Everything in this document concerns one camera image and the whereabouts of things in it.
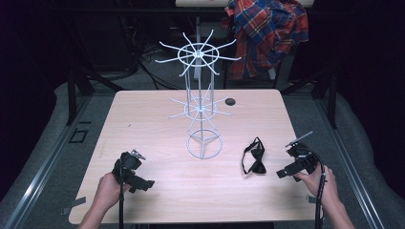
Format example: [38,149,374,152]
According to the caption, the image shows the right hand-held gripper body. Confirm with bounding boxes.
[284,131,320,175]

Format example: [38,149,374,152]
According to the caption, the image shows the person's right hand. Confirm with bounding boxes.
[293,163,340,205]

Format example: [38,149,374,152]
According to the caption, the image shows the black metal stand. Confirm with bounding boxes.
[280,61,339,130]
[65,61,126,126]

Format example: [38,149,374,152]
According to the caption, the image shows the black metal chair frame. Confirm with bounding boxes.
[222,47,286,90]

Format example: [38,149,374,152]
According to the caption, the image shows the metal floor rail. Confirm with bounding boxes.
[2,94,94,229]
[313,96,387,229]

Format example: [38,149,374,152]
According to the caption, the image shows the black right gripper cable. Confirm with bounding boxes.
[297,147,328,229]

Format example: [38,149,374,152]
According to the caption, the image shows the grey tape strip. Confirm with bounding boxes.
[61,196,88,217]

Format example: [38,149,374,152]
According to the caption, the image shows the black tape rectangle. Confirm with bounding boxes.
[68,128,89,144]

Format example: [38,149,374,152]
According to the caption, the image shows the black bow tie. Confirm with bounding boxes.
[241,136,267,176]

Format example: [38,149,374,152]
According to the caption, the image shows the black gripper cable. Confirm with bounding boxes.
[118,157,125,229]
[297,147,328,229]

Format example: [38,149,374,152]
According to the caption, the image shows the black floor cables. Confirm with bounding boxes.
[118,18,184,91]

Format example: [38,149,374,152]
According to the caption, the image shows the red blue plaid shirt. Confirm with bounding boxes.
[222,0,310,81]

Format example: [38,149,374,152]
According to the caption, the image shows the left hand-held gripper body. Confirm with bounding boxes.
[112,149,147,186]

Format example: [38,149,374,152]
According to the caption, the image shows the white wire display rack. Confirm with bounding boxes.
[154,29,243,160]

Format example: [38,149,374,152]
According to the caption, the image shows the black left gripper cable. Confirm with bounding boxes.
[118,157,125,229]

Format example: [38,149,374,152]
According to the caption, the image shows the person's left hand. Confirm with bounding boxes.
[95,172,132,212]

